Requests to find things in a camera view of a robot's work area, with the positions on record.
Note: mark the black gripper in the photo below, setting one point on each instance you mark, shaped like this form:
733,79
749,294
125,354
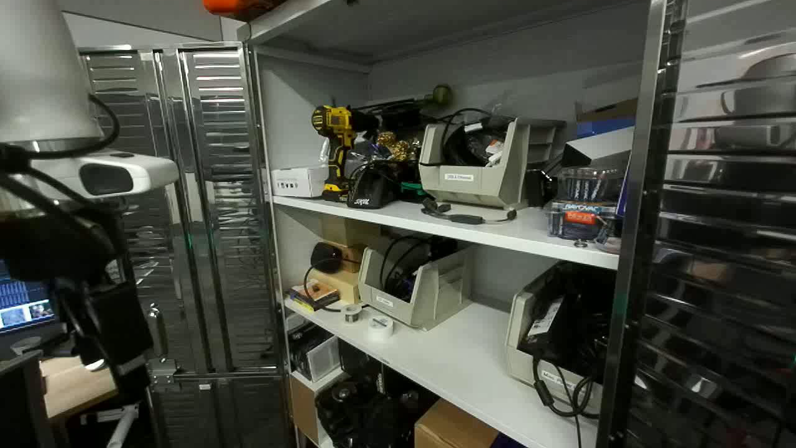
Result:
51,240

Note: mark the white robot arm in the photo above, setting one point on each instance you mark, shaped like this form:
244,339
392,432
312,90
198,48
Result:
40,65

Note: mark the wooden desk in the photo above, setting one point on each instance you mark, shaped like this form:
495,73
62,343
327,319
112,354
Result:
71,388

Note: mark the computer monitor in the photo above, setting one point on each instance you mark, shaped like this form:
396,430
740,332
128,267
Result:
25,312

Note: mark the white pipe leg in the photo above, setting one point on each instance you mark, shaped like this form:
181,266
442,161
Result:
123,424

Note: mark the steel tray rack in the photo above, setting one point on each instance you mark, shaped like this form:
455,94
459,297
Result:
723,250
225,208

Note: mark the colourful book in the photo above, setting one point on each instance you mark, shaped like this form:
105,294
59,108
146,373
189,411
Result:
315,297

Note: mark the narrow cardboard box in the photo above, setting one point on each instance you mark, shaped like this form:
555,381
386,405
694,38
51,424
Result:
301,406

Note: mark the white plastic container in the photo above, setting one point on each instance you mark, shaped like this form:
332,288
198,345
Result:
319,358

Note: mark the black round device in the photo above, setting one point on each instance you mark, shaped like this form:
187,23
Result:
327,258

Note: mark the white box with icons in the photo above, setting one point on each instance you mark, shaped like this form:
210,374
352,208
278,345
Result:
297,184

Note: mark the tan flat box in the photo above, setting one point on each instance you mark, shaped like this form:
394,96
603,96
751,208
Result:
342,282

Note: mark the small cardboard box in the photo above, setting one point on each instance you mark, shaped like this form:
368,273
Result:
348,232

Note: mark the black equipment pile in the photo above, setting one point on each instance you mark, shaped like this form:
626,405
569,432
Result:
363,406

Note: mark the black battery charger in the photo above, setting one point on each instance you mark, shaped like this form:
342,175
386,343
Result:
368,187

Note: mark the grey plastic storage bin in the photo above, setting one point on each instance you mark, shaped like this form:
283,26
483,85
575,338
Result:
519,332
473,184
423,303

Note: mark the black yellow power tool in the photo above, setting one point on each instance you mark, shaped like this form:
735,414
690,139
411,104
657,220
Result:
396,145

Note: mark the orange object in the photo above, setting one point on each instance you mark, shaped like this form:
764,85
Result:
240,7

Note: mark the white shelf board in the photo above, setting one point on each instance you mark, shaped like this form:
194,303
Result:
464,358
498,232

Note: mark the large cardboard box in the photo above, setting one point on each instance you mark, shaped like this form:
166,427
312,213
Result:
450,427

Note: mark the green round knob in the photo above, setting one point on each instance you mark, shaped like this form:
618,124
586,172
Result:
442,96

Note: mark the white shelving unit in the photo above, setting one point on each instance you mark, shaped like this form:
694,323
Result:
498,84

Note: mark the clear package with orange item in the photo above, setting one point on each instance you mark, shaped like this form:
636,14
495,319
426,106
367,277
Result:
580,222

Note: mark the clear plastic bit case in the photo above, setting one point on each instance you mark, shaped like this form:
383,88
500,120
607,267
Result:
588,185

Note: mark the white and blue box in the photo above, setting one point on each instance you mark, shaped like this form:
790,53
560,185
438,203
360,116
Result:
600,145

